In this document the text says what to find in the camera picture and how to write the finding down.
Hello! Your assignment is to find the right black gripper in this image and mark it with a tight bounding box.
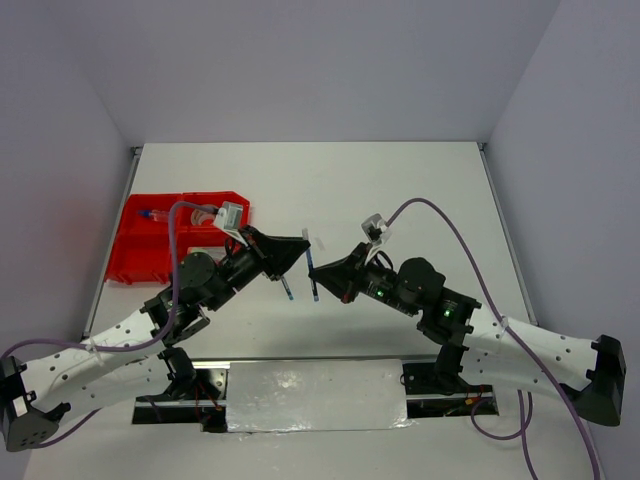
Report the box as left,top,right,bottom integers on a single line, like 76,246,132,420
309,241,418,316

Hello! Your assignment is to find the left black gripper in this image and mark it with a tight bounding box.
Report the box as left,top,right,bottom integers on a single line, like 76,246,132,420
205,224,310,311

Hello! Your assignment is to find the blue gel pen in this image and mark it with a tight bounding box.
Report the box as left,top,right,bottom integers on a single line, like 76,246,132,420
305,247,319,302
281,277,295,301

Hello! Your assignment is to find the large clear tape roll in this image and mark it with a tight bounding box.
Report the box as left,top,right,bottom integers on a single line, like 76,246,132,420
190,205,218,227

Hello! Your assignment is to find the blue cap glue bottle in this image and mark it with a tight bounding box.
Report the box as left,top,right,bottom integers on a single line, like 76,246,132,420
137,209,170,223

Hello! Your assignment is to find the orange highlighter pen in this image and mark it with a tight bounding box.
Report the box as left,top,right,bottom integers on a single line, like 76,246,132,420
187,246,226,256

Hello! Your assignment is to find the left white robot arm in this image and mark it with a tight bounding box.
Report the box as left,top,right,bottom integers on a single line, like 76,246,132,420
1,225,310,452

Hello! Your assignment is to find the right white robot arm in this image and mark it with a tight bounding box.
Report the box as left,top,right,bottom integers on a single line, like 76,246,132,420
309,243,626,427

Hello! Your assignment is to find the red compartment storage bin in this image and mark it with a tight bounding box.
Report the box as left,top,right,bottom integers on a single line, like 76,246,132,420
105,191,250,285

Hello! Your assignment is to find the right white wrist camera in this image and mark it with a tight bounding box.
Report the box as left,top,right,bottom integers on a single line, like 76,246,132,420
361,213,391,263

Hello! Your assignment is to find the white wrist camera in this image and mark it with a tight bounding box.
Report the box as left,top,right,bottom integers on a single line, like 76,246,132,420
214,202,244,241
361,213,391,263

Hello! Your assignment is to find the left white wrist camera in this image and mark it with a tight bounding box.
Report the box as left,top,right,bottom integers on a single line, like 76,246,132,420
214,202,244,241

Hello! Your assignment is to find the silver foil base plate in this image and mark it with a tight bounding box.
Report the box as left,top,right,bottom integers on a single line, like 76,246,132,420
226,359,410,433

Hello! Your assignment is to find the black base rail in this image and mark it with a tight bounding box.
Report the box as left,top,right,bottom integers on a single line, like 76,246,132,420
131,357,498,433

